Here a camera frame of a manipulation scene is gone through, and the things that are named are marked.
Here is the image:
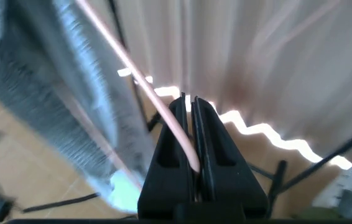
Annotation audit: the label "pink clothes hanger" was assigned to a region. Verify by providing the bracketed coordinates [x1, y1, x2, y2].
[51, 0, 201, 191]

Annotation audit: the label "beige curtain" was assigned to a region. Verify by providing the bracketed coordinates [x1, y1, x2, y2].
[79, 0, 352, 166]

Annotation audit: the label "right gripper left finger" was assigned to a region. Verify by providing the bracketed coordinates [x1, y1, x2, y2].
[137, 91, 196, 218]

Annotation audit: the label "pale grey shorts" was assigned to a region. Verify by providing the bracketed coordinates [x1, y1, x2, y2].
[0, 0, 155, 214]

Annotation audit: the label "black clothes rack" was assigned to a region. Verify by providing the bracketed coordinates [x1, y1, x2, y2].
[107, 0, 352, 218]

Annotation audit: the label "white laundry basket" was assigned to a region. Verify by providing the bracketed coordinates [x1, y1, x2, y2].
[312, 163, 352, 218]

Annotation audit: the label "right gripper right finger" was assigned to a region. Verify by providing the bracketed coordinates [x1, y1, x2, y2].
[191, 96, 269, 218]

